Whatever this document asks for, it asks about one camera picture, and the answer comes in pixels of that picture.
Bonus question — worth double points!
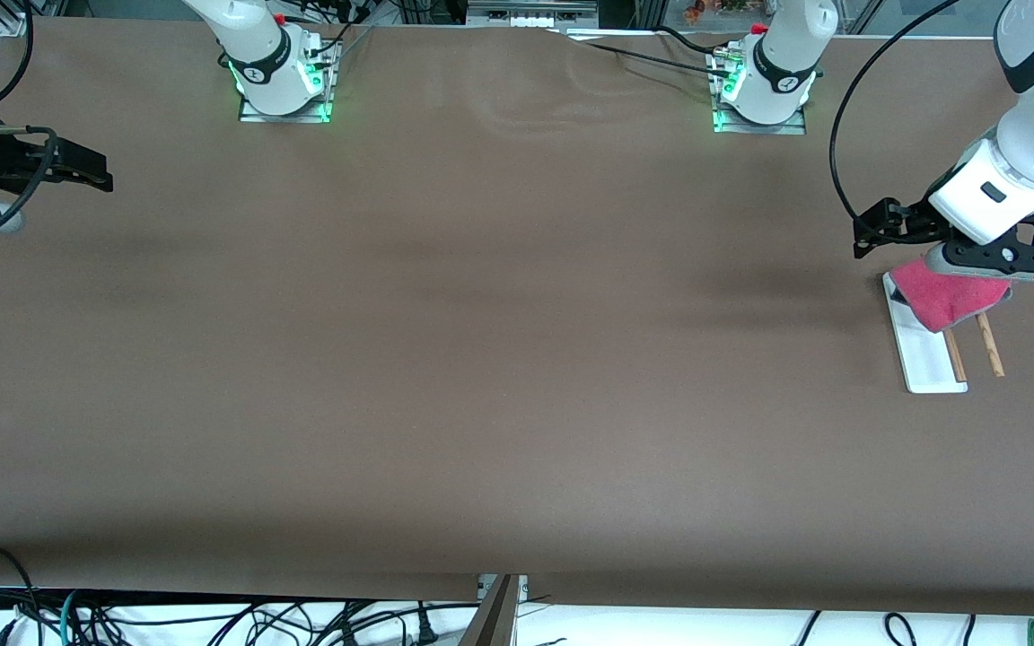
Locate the red and grey towel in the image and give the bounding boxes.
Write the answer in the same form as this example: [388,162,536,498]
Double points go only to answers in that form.
[891,258,1013,335]

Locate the brown table cover sheet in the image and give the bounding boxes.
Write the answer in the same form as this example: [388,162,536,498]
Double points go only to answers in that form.
[0,16,1034,618]

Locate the colourful background object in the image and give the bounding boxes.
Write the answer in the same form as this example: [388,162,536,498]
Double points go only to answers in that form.
[683,0,756,24]

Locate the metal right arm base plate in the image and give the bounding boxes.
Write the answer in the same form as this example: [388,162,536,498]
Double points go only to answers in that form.
[239,36,336,124]

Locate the white power strip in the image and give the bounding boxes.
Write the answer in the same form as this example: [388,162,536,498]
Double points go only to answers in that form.
[468,0,599,30]

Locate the black cable to arm base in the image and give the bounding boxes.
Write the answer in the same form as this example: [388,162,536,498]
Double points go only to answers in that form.
[553,25,733,78]

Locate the teal cable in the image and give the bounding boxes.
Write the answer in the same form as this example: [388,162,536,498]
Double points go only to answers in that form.
[57,589,83,646]

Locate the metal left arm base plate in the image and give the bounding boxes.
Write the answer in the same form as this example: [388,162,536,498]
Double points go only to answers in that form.
[710,47,808,135]

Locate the white rack with wooden rods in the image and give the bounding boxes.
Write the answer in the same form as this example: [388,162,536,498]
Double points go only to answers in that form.
[882,272,1006,394]

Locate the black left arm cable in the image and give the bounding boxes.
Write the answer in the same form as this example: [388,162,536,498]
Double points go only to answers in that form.
[828,0,962,225]

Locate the brown metal post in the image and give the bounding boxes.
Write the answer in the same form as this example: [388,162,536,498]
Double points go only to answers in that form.
[459,574,522,646]

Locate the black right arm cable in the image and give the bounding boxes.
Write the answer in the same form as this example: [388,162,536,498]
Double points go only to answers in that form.
[0,0,62,196]

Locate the black cable tangle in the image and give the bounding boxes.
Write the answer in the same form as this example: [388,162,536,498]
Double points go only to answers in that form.
[77,599,482,646]

